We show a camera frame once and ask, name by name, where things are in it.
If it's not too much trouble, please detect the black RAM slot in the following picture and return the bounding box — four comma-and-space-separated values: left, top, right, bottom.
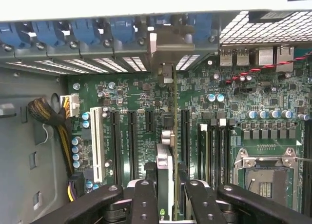
210, 119, 218, 185
301, 120, 312, 215
225, 119, 232, 185
217, 119, 225, 185

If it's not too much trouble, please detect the black power connector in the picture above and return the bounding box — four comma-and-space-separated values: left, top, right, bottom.
67, 172, 86, 203

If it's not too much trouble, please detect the CPU socket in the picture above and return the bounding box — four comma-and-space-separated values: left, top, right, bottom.
233, 147, 299, 210

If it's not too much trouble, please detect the white expansion slot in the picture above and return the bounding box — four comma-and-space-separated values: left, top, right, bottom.
89, 106, 109, 184

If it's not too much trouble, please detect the short black expansion slot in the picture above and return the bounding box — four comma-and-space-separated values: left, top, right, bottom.
145, 110, 155, 134

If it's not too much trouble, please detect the thin metal locking lever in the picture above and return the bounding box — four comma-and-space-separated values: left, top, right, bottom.
291, 156, 312, 163

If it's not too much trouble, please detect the green motherboard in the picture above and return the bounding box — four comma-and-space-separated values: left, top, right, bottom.
65, 48, 312, 215

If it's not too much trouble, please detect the white power connector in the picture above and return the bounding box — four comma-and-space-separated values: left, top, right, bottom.
59, 93, 80, 117

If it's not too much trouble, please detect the silver USB port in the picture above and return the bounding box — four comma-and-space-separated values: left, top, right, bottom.
235, 48, 251, 66
219, 48, 234, 66

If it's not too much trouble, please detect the silver port block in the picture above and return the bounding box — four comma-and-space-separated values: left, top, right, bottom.
257, 47, 275, 66

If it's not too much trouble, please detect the silver ethernet port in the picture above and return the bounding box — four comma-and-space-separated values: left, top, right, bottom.
276, 45, 295, 72

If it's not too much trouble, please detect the blue slot clip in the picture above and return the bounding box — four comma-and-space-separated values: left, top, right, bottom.
72, 20, 102, 46
31, 21, 60, 48
189, 14, 213, 43
110, 16, 136, 44
0, 22, 18, 48

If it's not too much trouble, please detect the open black PC case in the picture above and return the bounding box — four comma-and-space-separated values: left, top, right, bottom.
0, 9, 312, 224

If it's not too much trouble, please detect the black yellow sleeved cable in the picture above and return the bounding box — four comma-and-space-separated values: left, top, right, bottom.
27, 98, 74, 176

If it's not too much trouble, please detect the red black twisted wire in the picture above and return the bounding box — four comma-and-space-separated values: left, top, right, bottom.
225, 52, 312, 84

